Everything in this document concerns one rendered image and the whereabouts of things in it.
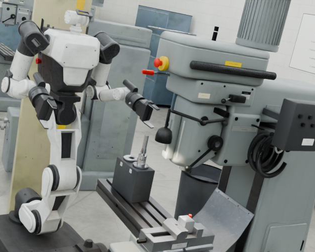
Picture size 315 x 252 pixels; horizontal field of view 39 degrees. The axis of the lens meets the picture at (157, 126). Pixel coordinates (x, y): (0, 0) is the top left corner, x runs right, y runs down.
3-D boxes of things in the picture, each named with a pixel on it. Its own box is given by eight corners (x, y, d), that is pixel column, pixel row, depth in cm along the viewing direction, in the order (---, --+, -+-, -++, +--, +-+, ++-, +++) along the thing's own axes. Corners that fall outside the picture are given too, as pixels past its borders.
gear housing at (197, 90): (193, 103, 186) (198, 79, 183) (164, 88, 205) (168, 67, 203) (253, 108, 203) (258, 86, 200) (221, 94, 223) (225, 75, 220)
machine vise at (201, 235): (151, 258, 193) (156, 236, 191) (135, 240, 205) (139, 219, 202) (214, 249, 212) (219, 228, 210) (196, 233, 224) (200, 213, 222)
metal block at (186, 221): (183, 233, 205) (186, 222, 203) (176, 227, 209) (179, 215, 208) (192, 232, 207) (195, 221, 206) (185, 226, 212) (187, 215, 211)
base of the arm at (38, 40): (11, 34, 224) (24, 15, 221) (33, 45, 233) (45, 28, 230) (18, 47, 214) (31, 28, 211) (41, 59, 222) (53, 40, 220)
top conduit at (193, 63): (193, 70, 175) (195, 61, 174) (187, 67, 178) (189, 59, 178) (275, 81, 198) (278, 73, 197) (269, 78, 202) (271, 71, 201)
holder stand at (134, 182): (130, 203, 243) (137, 169, 238) (110, 186, 260) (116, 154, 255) (148, 201, 250) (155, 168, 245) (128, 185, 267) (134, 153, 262)
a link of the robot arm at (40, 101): (31, 121, 193) (25, 107, 201) (52, 124, 199) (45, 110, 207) (41, 96, 188) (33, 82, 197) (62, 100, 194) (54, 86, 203)
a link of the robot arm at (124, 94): (123, 109, 233) (111, 98, 240) (139, 107, 240) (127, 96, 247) (128, 90, 228) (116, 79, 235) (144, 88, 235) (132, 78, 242)
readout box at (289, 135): (285, 152, 184) (299, 103, 179) (270, 144, 191) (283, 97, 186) (317, 153, 194) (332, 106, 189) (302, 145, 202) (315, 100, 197)
